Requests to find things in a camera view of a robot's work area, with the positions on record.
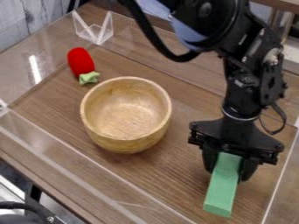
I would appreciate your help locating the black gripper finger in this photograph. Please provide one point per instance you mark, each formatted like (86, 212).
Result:
(247, 168)
(209, 158)

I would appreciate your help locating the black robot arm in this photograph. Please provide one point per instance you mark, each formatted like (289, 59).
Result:
(221, 26)

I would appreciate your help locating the brown wooden bowl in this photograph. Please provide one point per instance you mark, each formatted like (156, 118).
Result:
(125, 112)

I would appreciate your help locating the wooden chair in background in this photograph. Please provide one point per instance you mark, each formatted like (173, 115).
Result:
(284, 9)

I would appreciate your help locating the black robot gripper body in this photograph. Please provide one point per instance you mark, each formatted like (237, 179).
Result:
(237, 138)

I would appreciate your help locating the green foam block stick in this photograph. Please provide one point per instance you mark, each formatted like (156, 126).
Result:
(223, 185)

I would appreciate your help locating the red plush strawberry toy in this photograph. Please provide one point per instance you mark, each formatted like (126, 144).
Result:
(81, 66)

